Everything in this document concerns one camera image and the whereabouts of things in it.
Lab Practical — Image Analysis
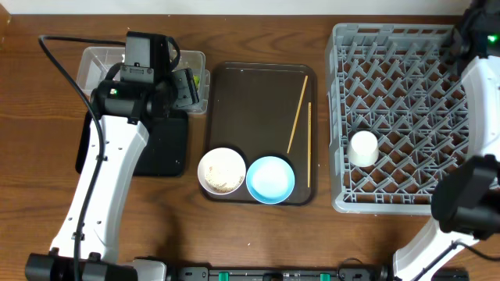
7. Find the yellow snack wrapper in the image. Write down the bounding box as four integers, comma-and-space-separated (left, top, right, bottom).
193, 75, 201, 91

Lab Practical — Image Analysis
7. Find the light blue bowl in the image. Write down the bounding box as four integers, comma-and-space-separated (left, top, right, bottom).
245, 156, 295, 205

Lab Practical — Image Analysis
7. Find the white cup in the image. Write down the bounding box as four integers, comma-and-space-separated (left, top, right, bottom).
347, 131, 379, 167

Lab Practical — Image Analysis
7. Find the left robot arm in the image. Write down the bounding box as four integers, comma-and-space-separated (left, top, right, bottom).
25, 31, 198, 280

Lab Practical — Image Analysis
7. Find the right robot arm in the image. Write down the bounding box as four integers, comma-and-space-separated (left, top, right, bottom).
380, 0, 499, 280

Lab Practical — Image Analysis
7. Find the grey dishwasher rack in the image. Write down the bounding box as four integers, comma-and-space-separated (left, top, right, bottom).
325, 23, 468, 215

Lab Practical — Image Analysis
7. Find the black plastic bin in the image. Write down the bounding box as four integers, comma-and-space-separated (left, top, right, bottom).
75, 110, 188, 181

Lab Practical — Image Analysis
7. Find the dark brown tray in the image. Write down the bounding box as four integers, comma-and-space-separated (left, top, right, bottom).
205, 62, 317, 206

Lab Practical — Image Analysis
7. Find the white bowl with rice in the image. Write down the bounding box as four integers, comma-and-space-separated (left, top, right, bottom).
197, 148, 247, 196

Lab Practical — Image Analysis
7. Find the clear plastic bin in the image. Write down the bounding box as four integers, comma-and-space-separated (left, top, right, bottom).
77, 46, 210, 115

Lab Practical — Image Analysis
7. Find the wooden chopstick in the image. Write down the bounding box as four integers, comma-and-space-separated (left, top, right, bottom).
307, 102, 312, 188
287, 75, 309, 154

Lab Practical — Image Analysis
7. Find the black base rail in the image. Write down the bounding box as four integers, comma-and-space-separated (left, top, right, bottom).
166, 265, 397, 281

